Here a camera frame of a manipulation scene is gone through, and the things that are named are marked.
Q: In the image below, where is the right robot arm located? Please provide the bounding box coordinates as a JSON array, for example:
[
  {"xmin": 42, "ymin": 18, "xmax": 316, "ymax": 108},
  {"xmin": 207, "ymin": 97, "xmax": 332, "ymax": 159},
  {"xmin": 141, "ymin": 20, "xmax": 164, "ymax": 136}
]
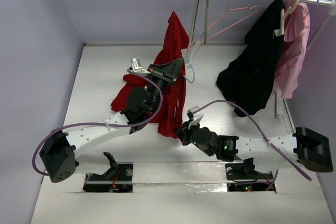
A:
[{"xmin": 175, "ymin": 122, "xmax": 333, "ymax": 178}]

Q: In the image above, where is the pink wire hanger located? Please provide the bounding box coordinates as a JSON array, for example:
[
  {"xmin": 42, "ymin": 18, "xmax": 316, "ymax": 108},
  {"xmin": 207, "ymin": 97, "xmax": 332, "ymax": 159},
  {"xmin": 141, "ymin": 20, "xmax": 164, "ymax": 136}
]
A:
[{"xmin": 186, "ymin": 0, "xmax": 260, "ymax": 51}]

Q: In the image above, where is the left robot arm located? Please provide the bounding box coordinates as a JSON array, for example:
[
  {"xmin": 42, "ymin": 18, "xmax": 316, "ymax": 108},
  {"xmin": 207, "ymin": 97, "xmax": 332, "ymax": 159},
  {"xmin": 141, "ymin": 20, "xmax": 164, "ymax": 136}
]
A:
[{"xmin": 38, "ymin": 58, "xmax": 184, "ymax": 183}]

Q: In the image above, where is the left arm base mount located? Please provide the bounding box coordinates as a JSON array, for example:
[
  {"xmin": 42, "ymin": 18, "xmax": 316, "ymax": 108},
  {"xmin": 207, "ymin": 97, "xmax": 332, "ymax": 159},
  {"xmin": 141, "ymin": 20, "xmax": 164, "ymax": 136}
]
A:
[{"xmin": 83, "ymin": 152, "xmax": 133, "ymax": 193}]

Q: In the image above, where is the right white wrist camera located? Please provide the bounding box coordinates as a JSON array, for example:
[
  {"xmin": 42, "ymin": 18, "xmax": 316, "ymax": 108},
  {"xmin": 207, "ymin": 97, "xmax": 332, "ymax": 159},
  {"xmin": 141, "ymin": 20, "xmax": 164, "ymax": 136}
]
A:
[{"xmin": 187, "ymin": 106, "xmax": 204, "ymax": 129}]

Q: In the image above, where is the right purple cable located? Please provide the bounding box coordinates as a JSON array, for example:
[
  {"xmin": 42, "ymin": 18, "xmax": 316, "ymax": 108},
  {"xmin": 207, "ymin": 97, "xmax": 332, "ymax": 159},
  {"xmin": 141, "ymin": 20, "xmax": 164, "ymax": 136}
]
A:
[{"xmin": 195, "ymin": 100, "xmax": 312, "ymax": 191}]

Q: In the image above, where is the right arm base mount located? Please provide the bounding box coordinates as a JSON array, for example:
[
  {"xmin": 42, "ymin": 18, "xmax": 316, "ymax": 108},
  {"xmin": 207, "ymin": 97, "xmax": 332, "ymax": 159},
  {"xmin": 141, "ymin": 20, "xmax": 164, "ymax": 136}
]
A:
[{"xmin": 225, "ymin": 159, "xmax": 276, "ymax": 192}]

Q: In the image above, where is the wooden hanger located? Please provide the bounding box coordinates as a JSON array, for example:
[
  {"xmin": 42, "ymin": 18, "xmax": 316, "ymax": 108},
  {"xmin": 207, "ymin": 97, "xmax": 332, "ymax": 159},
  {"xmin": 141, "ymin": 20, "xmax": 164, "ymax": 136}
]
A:
[{"xmin": 280, "ymin": 0, "xmax": 300, "ymax": 35}]

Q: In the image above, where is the purple cable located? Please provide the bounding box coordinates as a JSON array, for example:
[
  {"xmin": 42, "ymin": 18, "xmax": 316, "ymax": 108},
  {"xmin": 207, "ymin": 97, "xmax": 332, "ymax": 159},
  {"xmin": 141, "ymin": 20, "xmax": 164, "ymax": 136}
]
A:
[
  {"xmin": 31, "ymin": 69, "xmax": 164, "ymax": 190},
  {"xmin": 195, "ymin": 100, "xmax": 312, "ymax": 191}
]

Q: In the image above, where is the red t shirt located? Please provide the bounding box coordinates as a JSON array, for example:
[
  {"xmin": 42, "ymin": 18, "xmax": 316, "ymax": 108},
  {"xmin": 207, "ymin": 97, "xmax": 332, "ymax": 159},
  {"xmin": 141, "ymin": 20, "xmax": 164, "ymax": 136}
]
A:
[{"xmin": 111, "ymin": 12, "xmax": 189, "ymax": 138}]

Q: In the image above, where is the grey plastic hanger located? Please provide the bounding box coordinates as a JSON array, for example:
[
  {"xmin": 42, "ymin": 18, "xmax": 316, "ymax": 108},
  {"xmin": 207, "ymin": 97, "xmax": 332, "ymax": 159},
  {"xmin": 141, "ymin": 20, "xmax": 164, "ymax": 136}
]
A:
[{"xmin": 203, "ymin": 0, "xmax": 209, "ymax": 45}]

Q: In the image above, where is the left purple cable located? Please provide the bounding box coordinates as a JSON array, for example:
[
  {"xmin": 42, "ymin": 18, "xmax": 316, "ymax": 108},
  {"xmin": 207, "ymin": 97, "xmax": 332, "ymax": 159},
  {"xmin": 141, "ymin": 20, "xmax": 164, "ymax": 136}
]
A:
[{"xmin": 31, "ymin": 69, "xmax": 164, "ymax": 190}]

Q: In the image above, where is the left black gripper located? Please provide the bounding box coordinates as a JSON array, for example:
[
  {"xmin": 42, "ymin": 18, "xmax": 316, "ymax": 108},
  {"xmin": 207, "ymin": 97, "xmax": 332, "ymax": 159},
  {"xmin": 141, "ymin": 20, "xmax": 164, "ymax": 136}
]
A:
[{"xmin": 145, "ymin": 58, "xmax": 183, "ymax": 113}]

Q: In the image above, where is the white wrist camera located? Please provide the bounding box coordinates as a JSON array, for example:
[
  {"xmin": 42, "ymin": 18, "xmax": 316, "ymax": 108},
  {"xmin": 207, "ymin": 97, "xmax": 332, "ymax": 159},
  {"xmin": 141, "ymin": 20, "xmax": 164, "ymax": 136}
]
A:
[
  {"xmin": 128, "ymin": 57, "xmax": 150, "ymax": 76},
  {"xmin": 187, "ymin": 106, "xmax": 204, "ymax": 129}
]

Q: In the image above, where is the black t shirt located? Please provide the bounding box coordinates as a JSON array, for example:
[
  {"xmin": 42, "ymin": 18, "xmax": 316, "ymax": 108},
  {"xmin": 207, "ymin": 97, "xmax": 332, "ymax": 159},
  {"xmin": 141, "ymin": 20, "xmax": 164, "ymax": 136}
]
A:
[{"xmin": 216, "ymin": 0, "xmax": 285, "ymax": 115}]

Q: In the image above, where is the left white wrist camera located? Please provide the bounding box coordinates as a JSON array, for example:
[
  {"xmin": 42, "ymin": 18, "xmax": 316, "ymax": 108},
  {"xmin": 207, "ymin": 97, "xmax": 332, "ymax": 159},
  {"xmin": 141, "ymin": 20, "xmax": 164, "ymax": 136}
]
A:
[{"xmin": 128, "ymin": 57, "xmax": 150, "ymax": 76}]

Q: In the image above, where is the pink shirt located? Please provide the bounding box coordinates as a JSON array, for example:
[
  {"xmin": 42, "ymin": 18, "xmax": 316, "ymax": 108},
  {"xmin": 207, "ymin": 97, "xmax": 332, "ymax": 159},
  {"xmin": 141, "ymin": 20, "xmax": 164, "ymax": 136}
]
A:
[{"xmin": 274, "ymin": 0, "xmax": 310, "ymax": 99}]

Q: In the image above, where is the blue wire hanger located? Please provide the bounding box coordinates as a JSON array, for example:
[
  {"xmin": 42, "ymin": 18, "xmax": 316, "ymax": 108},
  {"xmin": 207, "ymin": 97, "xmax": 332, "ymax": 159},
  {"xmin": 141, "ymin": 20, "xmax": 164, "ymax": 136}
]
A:
[{"xmin": 173, "ymin": 62, "xmax": 197, "ymax": 116}]

